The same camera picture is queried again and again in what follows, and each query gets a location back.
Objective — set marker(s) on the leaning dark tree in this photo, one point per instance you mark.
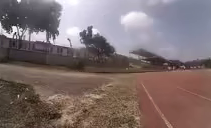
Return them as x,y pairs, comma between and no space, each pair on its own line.
98,43

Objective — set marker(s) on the roofed grandstand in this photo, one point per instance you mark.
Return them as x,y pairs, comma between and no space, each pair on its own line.
149,57

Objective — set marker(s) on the long low building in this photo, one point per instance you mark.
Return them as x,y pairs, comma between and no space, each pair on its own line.
39,46

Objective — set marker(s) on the large dark tree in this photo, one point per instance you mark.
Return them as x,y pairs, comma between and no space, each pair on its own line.
33,13

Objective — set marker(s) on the dark soil mound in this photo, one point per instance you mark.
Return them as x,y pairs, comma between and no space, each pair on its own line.
16,106

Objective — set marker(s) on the distant row of trees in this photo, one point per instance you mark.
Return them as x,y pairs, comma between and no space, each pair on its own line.
206,62

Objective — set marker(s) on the grey boundary wall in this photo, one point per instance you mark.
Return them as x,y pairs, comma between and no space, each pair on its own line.
29,56

